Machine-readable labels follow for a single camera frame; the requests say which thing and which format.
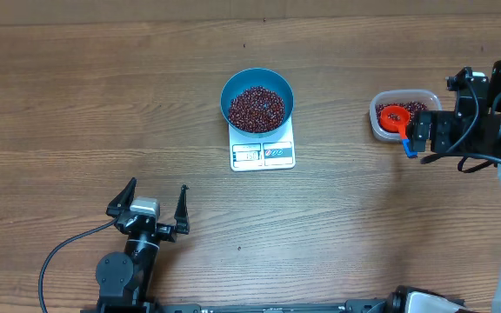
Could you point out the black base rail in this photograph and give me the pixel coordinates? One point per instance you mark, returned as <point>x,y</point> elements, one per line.
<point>350,306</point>

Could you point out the red scoop blue handle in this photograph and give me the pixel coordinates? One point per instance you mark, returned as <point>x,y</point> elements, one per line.
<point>398,127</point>

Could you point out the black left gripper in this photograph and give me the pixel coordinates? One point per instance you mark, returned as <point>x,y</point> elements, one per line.
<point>182,222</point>

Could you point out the clear plastic food container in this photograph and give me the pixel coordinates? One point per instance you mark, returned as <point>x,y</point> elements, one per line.
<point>399,96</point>

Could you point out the red beans in bowl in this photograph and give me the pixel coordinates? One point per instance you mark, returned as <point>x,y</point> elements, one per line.
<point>257,110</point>

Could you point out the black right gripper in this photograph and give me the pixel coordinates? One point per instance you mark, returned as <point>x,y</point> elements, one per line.
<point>440,132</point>

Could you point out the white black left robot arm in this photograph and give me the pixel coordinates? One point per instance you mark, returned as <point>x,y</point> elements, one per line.
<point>124,277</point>

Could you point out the white digital kitchen scale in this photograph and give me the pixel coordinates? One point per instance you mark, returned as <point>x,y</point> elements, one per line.
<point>274,152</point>

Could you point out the red adzuki beans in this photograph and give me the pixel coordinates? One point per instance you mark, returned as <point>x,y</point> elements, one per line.
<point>412,107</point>

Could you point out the teal plastic bowl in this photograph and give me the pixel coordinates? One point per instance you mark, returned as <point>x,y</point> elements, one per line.
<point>248,78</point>

